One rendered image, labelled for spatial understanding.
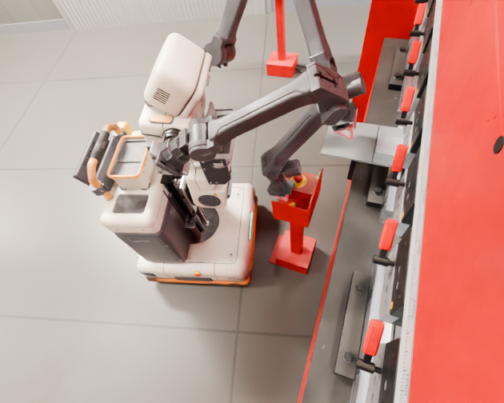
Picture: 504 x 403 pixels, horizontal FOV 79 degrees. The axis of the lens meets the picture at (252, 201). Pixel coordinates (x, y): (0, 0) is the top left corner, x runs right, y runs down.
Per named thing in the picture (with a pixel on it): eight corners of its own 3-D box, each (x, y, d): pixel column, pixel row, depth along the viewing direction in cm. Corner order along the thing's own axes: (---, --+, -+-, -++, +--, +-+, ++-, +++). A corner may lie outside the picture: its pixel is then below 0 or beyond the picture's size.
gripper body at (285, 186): (291, 197, 118) (286, 185, 112) (267, 193, 123) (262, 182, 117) (296, 183, 121) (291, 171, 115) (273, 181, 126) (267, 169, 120)
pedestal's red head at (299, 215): (287, 182, 146) (286, 159, 131) (320, 190, 142) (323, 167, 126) (273, 217, 137) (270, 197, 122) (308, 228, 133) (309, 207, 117)
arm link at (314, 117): (326, 69, 74) (334, 106, 70) (345, 74, 76) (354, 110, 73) (257, 154, 111) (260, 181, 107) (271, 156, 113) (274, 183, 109)
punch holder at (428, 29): (416, 48, 107) (434, -2, 93) (442, 50, 104) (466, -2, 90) (412, 76, 100) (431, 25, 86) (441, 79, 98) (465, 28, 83)
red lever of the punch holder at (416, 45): (412, 39, 87) (403, 74, 89) (428, 40, 86) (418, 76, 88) (411, 41, 89) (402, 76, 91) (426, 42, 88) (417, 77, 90)
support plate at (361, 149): (330, 119, 119) (331, 117, 118) (402, 130, 112) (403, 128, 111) (320, 154, 111) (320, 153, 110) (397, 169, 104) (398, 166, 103)
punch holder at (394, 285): (386, 256, 71) (409, 225, 57) (426, 266, 68) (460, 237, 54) (378, 321, 64) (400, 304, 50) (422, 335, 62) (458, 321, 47)
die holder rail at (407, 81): (408, 45, 154) (414, 25, 146) (421, 45, 153) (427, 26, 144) (396, 113, 132) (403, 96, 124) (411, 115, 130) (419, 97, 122)
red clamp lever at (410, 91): (405, 85, 78) (395, 123, 80) (422, 87, 77) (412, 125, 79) (404, 86, 80) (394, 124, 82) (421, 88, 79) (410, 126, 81)
